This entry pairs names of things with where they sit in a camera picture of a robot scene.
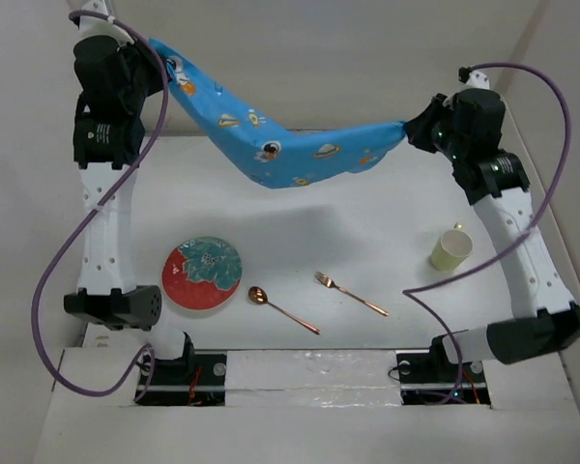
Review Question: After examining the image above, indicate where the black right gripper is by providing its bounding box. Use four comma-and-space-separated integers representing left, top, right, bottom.
400, 94, 462, 162

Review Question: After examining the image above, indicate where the blue space-print cloth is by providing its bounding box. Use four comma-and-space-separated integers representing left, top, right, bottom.
151, 40, 405, 189

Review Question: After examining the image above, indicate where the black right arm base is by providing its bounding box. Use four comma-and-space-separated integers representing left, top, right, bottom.
388, 348, 491, 406

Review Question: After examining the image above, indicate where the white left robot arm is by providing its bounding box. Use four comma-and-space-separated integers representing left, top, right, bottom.
64, 35, 196, 384

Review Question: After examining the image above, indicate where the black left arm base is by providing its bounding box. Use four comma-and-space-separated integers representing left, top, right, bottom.
134, 333, 227, 407

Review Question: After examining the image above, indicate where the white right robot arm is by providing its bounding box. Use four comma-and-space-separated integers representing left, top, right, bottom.
404, 88, 580, 381

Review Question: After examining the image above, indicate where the pale yellow paper cup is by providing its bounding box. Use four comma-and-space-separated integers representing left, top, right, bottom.
430, 228, 474, 272

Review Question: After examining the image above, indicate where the copper fork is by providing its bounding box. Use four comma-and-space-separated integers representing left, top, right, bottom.
314, 272, 390, 317

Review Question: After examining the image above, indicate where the red and teal plate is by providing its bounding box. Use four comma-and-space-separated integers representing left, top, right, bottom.
160, 236, 243, 311

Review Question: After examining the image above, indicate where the copper spoon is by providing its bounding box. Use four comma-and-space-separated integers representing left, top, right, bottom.
247, 285, 321, 336

